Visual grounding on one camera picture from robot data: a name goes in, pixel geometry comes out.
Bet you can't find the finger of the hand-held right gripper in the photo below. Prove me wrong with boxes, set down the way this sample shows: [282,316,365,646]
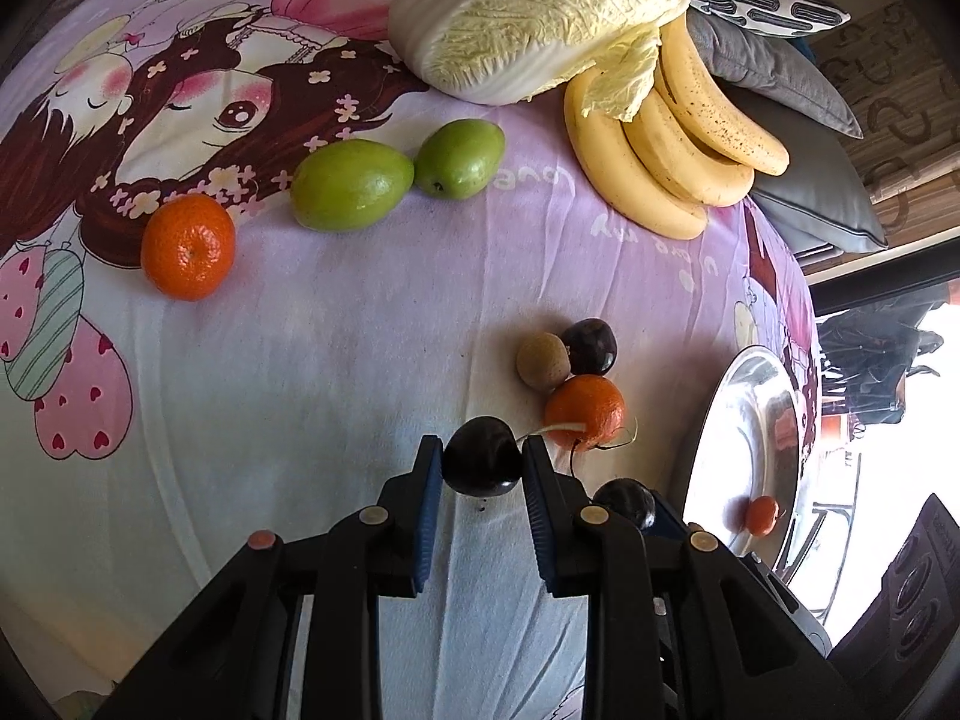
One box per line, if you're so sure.
[651,491,688,541]

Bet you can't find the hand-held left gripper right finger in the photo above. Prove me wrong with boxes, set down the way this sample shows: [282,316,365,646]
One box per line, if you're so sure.
[522,435,871,720]

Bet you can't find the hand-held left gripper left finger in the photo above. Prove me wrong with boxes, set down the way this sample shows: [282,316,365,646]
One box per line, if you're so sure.
[90,435,451,720]

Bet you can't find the dark red cherry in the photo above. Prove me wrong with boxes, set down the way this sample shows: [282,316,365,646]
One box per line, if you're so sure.
[570,439,657,530]
[442,416,524,500]

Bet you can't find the tangerine with stem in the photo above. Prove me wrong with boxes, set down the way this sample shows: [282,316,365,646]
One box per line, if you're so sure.
[525,373,638,455]

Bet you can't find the stainless steel basin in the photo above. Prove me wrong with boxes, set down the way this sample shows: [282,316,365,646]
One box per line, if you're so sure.
[684,345,818,578]

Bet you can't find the brown longan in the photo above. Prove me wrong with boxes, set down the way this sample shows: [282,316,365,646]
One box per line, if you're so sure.
[516,331,572,392]

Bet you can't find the dark plum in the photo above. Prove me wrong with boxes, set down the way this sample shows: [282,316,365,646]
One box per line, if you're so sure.
[561,317,619,376]

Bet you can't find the stemless tangerine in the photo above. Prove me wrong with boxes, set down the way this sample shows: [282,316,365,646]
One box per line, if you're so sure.
[140,193,237,302]

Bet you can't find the dark grey appliance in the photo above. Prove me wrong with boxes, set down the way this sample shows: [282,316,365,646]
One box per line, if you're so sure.
[825,493,960,720]

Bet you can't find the printed pink blanket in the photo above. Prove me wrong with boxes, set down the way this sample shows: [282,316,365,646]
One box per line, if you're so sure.
[0,0,826,720]

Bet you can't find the yellow banana bunch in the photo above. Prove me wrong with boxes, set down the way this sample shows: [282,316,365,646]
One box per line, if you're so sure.
[564,15,791,241]

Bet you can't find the grey fabric pillow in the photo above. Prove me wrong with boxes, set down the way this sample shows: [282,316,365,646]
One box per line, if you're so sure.
[686,11,863,140]

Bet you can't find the napa cabbage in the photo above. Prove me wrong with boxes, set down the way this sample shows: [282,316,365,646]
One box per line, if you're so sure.
[388,0,712,122]

